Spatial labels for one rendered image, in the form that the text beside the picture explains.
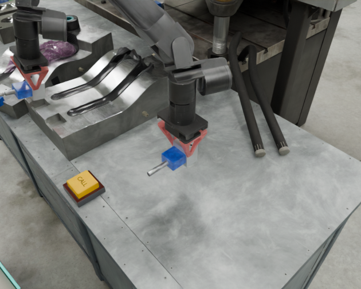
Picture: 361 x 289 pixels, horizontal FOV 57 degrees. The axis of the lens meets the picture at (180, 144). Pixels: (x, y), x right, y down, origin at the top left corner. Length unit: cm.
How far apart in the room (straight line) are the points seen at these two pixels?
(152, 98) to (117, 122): 14
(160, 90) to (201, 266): 56
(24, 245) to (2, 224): 20
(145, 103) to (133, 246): 46
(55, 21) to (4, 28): 80
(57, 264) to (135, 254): 101
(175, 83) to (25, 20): 44
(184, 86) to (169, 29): 11
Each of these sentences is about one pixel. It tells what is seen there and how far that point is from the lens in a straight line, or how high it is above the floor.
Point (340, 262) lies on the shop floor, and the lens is 184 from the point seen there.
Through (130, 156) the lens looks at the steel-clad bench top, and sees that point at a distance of 99.
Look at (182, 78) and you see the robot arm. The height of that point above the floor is 115.
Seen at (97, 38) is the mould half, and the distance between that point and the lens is 140.
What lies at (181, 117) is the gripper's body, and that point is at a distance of 69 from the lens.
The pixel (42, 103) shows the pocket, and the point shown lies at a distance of 114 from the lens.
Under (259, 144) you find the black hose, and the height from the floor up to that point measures 83.
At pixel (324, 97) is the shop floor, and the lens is 284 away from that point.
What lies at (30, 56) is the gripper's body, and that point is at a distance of 98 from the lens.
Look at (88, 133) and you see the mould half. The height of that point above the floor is 86.
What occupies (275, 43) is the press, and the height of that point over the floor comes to 79.
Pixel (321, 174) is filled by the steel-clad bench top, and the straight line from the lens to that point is 101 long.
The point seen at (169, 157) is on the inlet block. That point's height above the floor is 94.
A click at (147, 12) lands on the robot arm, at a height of 125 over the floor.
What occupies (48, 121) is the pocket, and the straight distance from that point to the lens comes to 105.
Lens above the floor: 149
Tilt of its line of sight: 43 degrees down
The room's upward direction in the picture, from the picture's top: straight up
